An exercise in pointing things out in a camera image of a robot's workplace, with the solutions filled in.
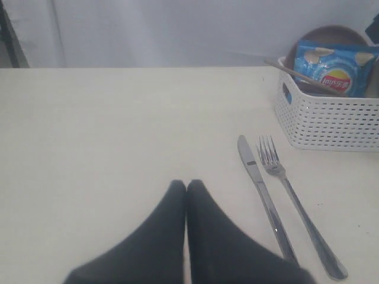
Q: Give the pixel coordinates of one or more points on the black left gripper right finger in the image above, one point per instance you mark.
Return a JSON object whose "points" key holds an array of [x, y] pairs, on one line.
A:
{"points": [[220, 252]]}

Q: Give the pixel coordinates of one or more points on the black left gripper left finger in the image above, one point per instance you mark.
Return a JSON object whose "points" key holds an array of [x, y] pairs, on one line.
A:
{"points": [[153, 253]]}

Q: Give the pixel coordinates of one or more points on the silver table knife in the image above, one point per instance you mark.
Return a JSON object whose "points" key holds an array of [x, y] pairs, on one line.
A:
{"points": [[252, 169]]}

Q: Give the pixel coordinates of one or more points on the silver fork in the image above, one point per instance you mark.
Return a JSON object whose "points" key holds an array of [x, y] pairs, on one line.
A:
{"points": [[271, 163]]}

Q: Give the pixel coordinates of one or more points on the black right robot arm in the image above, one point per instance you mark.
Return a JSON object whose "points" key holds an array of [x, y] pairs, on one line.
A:
{"points": [[372, 31]]}

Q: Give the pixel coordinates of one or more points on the white perforated plastic basket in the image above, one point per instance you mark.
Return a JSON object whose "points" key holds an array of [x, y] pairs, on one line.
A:
{"points": [[326, 123]]}

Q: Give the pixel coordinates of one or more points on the blue chips bag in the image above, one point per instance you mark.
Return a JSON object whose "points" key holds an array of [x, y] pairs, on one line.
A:
{"points": [[343, 67]]}

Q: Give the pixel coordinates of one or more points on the brown round plate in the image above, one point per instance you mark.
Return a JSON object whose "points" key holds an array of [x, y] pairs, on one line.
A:
{"points": [[330, 34]]}

